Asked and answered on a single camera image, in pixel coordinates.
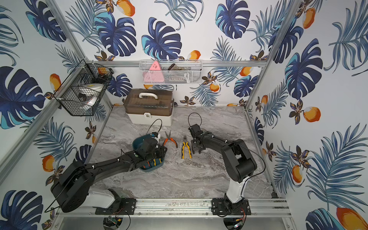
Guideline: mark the yellow combination pliers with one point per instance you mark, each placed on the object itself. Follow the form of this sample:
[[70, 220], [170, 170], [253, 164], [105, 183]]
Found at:
[[185, 146]]

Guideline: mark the black wire wall basket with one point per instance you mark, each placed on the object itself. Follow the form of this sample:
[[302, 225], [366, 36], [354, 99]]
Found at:
[[84, 73]]

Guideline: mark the white item in black basket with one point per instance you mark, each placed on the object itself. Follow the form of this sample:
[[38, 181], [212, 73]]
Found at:
[[88, 94]]

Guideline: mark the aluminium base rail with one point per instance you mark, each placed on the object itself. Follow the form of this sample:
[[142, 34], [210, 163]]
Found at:
[[187, 208]]

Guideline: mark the teal plastic storage tray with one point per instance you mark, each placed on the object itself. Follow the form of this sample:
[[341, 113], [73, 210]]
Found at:
[[144, 148]]

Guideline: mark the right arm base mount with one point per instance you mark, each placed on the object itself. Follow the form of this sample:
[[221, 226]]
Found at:
[[223, 207]]

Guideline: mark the orange long-nose pliers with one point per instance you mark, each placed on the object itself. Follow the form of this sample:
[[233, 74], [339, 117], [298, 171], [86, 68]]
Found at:
[[169, 138]]

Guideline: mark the brown and white toolbox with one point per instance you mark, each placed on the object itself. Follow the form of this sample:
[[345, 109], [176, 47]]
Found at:
[[144, 106]]

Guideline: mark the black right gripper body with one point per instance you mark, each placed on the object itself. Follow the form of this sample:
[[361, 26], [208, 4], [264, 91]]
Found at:
[[193, 146]]

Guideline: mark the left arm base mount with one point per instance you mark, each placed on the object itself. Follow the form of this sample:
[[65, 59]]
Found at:
[[120, 206]]

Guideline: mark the white wire wall basket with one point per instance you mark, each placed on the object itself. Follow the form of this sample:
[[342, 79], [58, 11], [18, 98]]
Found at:
[[176, 71]]

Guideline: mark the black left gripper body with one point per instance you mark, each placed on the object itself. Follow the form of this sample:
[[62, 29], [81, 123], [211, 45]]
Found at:
[[158, 152]]

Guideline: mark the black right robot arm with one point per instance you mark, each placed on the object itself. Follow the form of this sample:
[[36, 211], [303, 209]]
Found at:
[[238, 160]]

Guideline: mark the pink triangle item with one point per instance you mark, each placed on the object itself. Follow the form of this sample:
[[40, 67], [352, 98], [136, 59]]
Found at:
[[154, 75]]

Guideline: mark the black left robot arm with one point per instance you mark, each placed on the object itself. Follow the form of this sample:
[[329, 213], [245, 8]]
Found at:
[[72, 187]]

